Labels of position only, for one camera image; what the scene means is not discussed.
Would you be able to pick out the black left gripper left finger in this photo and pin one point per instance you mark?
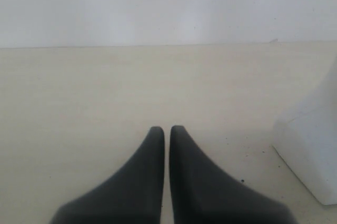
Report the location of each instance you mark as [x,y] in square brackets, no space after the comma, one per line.
[131,195]

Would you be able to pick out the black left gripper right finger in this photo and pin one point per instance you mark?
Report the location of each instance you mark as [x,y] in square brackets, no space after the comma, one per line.
[202,192]

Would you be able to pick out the white mannequin head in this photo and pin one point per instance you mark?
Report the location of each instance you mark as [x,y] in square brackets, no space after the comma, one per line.
[305,138]

